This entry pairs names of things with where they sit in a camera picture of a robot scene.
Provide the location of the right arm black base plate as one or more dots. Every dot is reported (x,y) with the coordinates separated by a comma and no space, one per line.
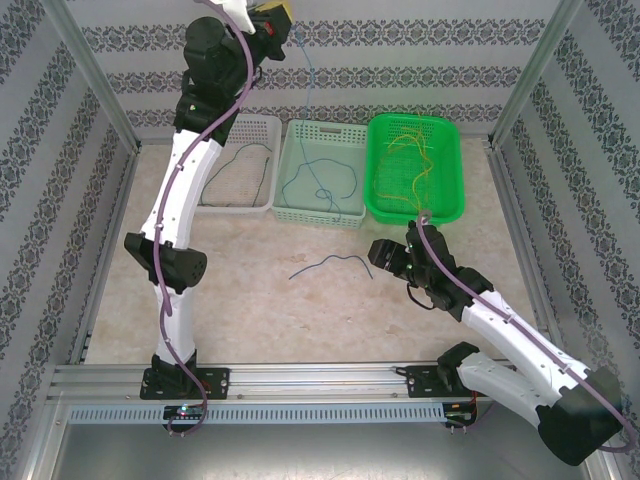
(420,382)

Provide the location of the mint plastic basket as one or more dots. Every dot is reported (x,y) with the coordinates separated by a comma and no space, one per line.
(320,140)

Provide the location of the grey metal panel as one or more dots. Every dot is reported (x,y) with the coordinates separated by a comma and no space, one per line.
(320,450)

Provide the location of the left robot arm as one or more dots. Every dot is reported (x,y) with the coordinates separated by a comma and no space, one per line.
(185,265)

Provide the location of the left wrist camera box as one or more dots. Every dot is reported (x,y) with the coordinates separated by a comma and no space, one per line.
(235,10)

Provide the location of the aluminium side rail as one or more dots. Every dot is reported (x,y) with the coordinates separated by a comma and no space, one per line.
(116,220)
(516,220)

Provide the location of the aluminium frame post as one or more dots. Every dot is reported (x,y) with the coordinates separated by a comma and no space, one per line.
(90,70)
(535,70)

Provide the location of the bright green plastic basket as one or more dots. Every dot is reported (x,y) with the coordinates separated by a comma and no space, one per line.
(450,165)

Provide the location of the white perforated plastic basket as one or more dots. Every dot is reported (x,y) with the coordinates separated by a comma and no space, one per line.
(240,185)

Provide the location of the aluminium mounting rail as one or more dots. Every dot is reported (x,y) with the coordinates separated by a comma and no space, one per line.
(320,380)

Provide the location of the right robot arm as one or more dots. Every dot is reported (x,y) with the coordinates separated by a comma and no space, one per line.
(575,425)

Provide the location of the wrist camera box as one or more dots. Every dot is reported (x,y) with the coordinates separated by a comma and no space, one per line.
(422,220)
(235,10)

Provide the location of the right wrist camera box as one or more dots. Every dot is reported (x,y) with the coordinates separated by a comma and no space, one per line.
(422,220)

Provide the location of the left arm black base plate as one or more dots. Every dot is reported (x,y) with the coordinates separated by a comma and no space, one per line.
(220,382)

